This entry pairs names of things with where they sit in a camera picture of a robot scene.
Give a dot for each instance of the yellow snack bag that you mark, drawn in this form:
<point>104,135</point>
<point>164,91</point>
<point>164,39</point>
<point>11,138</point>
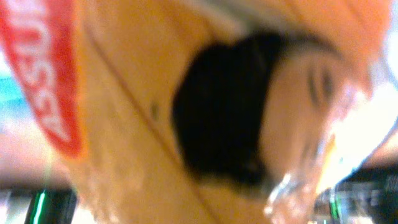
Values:
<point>163,111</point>

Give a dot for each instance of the blue Listerine mouthwash bottle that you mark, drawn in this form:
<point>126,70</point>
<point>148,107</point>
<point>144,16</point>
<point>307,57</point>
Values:
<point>10,91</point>

